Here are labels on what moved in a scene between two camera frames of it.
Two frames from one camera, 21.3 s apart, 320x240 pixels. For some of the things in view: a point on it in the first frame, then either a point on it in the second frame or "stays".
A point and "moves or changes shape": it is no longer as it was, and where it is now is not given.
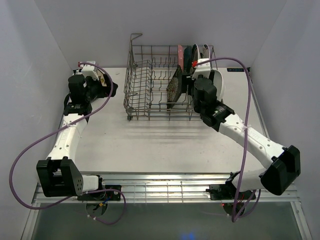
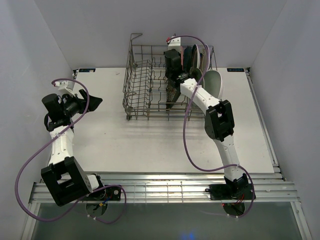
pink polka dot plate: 181,57 moves or changes shape
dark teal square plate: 188,59 stays
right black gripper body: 190,83 to 167,74
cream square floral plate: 100,74 to 182,57
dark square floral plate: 174,89 stays
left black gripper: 105,91 to 82,102
